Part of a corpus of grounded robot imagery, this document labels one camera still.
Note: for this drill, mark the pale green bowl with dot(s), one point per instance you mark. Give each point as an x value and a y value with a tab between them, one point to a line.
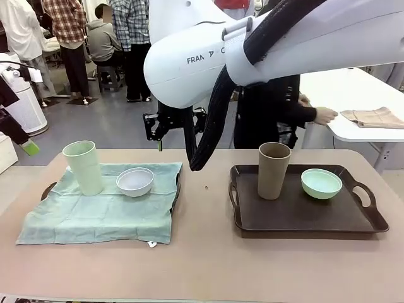
322	187

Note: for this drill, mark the person in red plaid shirt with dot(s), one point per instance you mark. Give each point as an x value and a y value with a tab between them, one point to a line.
67	31

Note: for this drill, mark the person in black shirt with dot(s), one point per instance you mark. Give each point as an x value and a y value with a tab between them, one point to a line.
268	120

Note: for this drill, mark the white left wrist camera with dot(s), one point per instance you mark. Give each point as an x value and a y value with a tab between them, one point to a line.
33	75

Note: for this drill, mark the white box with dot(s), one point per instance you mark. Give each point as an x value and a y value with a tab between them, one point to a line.
6	154

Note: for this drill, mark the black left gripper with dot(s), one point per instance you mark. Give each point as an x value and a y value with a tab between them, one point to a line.
7	91

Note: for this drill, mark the person's right forearm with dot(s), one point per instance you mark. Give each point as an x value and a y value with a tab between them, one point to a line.
303	114

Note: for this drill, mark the white bowl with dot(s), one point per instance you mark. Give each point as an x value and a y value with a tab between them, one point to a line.
135	186

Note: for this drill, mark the person in blue plaid shirt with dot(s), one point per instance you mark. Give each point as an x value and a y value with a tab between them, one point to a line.
132	31

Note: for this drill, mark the brown tall cup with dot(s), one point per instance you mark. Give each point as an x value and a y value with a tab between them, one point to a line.
273	176

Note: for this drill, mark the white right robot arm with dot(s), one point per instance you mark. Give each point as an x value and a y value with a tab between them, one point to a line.
315	41

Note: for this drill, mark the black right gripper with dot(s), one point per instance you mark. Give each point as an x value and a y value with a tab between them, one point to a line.
175	116

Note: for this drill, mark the white air purifier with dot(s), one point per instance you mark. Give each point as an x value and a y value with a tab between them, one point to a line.
30	107

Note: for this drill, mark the beige cloth mat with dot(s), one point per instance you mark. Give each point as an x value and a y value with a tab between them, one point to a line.
375	118

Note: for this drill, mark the person's left hand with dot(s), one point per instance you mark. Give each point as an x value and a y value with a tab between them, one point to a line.
304	100

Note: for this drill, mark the person's right hand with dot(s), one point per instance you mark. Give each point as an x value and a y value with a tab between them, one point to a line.
326	115

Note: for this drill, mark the green cloth mat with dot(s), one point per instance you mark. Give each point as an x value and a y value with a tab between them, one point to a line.
94	221

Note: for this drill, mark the dark brown tray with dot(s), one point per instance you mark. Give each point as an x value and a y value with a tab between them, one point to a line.
176	189
300	217

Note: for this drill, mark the pale green tall cup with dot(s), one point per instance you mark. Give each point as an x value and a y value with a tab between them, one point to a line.
86	173

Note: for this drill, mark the seated person in grey hoodie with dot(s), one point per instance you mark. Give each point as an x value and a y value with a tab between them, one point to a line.
102	41

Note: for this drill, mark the white table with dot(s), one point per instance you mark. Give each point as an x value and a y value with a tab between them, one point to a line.
331	91

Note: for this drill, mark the person in white shirt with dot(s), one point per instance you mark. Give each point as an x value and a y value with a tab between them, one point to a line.
22	31

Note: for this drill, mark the grey step stool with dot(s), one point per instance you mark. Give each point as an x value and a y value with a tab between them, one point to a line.
109	79

